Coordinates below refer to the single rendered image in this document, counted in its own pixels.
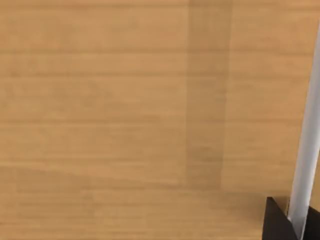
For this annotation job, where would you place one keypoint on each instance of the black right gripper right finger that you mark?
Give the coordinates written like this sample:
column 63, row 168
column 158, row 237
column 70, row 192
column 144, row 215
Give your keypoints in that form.
column 314, row 227

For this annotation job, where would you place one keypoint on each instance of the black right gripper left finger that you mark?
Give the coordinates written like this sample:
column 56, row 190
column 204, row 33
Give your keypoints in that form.
column 275, row 225

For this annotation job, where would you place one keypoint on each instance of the wooden door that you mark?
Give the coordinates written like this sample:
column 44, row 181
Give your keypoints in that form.
column 125, row 112

